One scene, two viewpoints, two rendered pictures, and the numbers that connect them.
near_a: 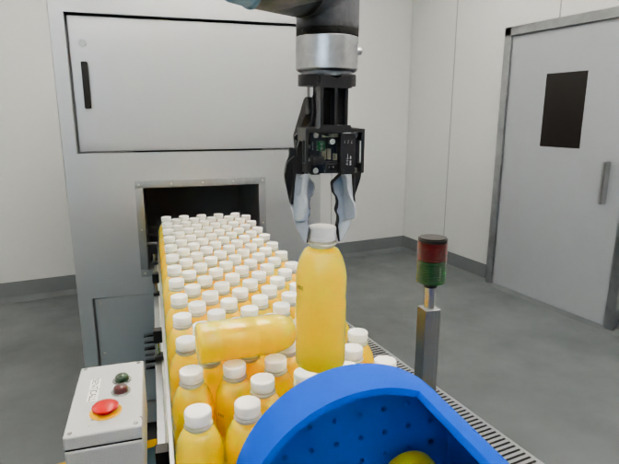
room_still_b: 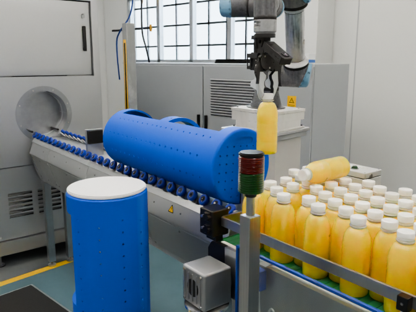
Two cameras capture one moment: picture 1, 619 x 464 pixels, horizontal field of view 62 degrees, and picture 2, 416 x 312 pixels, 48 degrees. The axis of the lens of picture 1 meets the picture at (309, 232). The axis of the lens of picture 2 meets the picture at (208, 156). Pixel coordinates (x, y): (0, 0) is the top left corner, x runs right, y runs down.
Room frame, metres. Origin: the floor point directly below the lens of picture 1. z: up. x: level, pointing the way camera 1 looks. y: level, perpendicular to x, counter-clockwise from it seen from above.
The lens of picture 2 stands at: (2.06, -0.75, 1.48)
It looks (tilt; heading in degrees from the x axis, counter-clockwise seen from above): 12 degrees down; 159
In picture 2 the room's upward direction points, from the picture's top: straight up
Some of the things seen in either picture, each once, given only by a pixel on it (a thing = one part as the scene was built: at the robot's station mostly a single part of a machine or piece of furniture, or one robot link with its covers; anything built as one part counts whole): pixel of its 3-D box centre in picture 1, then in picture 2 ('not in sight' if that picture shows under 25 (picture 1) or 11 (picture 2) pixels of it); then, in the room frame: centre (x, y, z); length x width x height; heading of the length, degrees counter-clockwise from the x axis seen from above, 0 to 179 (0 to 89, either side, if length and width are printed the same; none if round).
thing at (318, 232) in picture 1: (321, 232); (267, 96); (0.67, -0.02, 1.36); 0.04 x 0.04 x 0.02
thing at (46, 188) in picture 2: not in sight; (49, 224); (-1.33, -0.69, 0.31); 0.06 x 0.06 x 0.63; 17
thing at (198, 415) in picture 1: (197, 414); not in sight; (0.66, 0.16, 1.09); 0.04 x 0.04 x 0.02
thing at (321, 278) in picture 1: (321, 302); (267, 125); (0.67, -0.02, 1.26); 0.07 x 0.07 x 0.19
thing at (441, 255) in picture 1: (432, 249); (251, 163); (1.06, -0.26, 1.23); 0.06 x 0.06 x 0.04
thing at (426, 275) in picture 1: (431, 270); (251, 181); (1.06, -0.26, 1.18); 0.06 x 0.06 x 0.05
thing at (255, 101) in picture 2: not in sight; (266, 96); (0.02, 0.32, 1.30); 0.15 x 0.15 x 0.10
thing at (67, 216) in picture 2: not in sight; (68, 220); (-1.37, -0.56, 0.31); 0.06 x 0.06 x 0.63; 17
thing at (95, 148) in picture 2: not in sight; (95, 142); (-0.68, -0.42, 1.00); 0.10 x 0.04 x 0.15; 107
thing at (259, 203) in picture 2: not in sight; (253, 218); (0.81, -0.13, 0.99); 0.07 x 0.07 x 0.19
